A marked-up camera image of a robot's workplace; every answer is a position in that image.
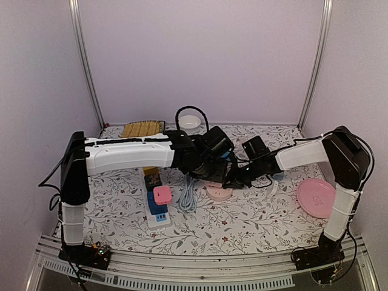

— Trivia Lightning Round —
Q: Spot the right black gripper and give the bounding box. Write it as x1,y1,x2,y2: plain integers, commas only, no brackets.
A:
221,159,263,189

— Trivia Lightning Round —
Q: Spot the pink round socket base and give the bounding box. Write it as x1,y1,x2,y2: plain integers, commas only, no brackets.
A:
206,184,233,202

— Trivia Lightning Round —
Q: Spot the light blue power strip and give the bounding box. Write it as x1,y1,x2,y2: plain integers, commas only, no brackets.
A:
178,175,197,213

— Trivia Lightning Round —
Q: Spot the small light blue plug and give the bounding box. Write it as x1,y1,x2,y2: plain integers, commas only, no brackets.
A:
272,172,285,182

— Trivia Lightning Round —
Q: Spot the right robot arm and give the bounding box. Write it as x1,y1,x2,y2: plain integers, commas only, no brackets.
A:
223,126,375,264

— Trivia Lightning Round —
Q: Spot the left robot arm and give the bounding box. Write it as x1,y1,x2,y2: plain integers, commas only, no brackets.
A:
54,127,234,263

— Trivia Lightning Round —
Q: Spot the pink square plug adapter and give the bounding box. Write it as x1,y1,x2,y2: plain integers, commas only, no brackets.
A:
153,186,172,205

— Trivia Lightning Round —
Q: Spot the white ceramic bowl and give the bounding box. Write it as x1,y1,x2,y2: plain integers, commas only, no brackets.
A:
178,115,201,132

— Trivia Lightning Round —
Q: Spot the green patterned cube adapter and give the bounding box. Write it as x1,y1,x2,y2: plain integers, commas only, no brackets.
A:
144,173,162,189

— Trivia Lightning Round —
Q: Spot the yellow cube adapter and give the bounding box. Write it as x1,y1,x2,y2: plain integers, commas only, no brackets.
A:
142,167,160,176

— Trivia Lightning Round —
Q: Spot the dark blue cube adapter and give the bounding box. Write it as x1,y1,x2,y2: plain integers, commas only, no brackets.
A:
147,192,168,215

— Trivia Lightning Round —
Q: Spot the yellow woven mat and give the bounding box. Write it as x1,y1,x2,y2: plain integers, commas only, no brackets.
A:
121,120,165,138

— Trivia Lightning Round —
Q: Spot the white long power strip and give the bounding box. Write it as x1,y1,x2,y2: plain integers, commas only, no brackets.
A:
139,167,172,230

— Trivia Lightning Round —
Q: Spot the pink plate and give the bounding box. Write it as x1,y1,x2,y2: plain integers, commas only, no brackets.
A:
296,178,336,219

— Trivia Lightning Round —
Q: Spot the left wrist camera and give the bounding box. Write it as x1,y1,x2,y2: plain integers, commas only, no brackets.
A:
202,126,235,159

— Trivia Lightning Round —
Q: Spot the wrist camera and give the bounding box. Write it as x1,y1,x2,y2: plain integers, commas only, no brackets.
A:
242,136,270,160
202,126,235,159

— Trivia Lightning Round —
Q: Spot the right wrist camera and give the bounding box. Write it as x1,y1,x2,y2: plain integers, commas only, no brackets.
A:
242,136,270,160

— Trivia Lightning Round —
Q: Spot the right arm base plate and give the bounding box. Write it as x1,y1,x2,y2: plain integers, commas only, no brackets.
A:
290,243,345,270

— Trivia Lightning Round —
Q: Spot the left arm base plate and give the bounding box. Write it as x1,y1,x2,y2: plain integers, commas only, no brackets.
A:
58,242,112,270

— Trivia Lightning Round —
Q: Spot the front aluminium rail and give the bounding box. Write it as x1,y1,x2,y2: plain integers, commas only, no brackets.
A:
26,235,385,290

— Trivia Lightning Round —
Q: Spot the right aluminium frame post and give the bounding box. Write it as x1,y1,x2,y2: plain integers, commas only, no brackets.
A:
297,0,333,131

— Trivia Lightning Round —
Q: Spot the aluminium frame post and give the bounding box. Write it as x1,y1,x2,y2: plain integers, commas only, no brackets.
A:
297,0,333,131
69,0,105,129

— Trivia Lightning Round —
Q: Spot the left aluminium frame post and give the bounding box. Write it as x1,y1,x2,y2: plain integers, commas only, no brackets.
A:
69,0,105,129

